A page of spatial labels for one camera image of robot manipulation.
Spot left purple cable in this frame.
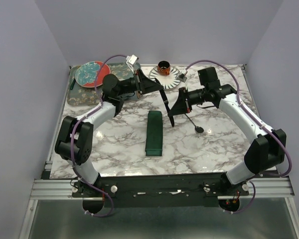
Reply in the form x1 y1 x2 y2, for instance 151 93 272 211
70 54 130 218

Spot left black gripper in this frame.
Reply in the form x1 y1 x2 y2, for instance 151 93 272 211
116 68 163 97

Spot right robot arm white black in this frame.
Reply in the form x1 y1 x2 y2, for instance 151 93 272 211
168 67 287 195

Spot brown glazed cup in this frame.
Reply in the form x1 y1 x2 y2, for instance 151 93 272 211
157 61 170 76

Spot floral teal serving tray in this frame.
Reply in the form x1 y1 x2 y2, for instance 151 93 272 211
67 63 133 106

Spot dark green cloth napkin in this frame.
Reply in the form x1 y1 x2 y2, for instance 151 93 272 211
145 111 163 156

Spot aluminium frame rail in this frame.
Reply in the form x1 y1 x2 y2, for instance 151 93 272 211
19 177 299 239

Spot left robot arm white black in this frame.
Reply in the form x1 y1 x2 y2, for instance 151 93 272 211
54 69 163 197

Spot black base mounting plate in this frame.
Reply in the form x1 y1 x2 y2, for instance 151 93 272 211
72 173 249 208

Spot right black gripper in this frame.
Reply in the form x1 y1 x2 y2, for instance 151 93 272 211
168 87 208 117

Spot red and teal plate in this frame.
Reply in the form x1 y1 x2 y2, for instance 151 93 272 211
75 61 111 88

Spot black knife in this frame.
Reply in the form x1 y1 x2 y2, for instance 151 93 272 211
159 88 175 127

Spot white striped saucer plate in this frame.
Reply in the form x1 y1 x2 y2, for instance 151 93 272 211
149 66 180 90

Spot green handled utensil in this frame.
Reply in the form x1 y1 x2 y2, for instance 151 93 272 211
70 77 76 90

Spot black spoon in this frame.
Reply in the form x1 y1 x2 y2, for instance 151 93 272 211
185 114 204 133

